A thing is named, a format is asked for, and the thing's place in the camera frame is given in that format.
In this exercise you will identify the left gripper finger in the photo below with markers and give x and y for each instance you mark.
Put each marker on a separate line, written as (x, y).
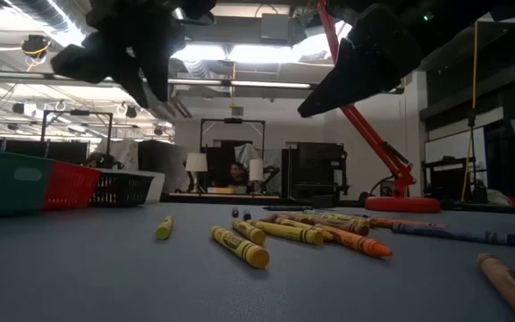
(92, 60)
(159, 71)

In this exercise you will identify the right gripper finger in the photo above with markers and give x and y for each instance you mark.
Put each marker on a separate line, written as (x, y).
(374, 62)

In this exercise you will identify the orange crayon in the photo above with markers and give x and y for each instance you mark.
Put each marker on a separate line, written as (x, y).
(409, 222)
(356, 242)

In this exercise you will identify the long ceiling light strip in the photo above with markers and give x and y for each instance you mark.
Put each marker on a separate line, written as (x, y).
(262, 84)
(7, 73)

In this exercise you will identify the white covered equipment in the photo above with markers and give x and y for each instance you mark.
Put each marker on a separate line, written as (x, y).
(125, 154)

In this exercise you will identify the black cabinet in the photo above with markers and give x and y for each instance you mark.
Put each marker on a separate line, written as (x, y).
(163, 161)

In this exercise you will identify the bright ceiling light panel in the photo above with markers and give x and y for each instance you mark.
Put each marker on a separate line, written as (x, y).
(248, 53)

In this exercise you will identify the white shade table lamp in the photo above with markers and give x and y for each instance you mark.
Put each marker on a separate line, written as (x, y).
(196, 162)
(256, 170)

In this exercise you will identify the person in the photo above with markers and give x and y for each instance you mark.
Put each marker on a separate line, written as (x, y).
(238, 172)
(98, 160)

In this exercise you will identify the black shelf unit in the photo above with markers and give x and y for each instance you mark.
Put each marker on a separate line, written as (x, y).
(324, 161)

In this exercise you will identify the white board panel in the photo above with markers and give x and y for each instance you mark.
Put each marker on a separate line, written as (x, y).
(449, 145)

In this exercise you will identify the white box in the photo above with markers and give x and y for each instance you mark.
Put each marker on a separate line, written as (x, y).
(158, 185)

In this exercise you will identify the black mesh basket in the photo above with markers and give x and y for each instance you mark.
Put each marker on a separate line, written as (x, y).
(119, 190)

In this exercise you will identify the black tripod stand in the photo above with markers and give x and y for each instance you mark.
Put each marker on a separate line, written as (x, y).
(471, 147)

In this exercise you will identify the red mesh basket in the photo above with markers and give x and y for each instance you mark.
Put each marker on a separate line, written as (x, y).
(70, 188)

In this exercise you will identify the yellow flat box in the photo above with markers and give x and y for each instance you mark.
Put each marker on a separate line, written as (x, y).
(221, 190)

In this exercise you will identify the black desk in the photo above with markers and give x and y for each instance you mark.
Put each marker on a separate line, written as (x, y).
(445, 179)

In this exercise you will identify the red desk lamp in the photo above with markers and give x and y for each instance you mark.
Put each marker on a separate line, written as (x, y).
(402, 205)

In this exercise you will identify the blue violet crayon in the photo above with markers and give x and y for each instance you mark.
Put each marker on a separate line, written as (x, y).
(235, 213)

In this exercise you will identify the white bag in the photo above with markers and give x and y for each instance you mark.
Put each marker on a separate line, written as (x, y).
(499, 197)

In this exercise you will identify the black metal frame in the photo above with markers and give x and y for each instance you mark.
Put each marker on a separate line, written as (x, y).
(233, 120)
(76, 112)

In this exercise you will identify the silver ceiling duct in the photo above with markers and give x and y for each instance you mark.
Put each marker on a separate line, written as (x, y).
(38, 11)

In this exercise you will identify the black aluminium table frame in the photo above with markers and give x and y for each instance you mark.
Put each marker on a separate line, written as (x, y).
(239, 199)

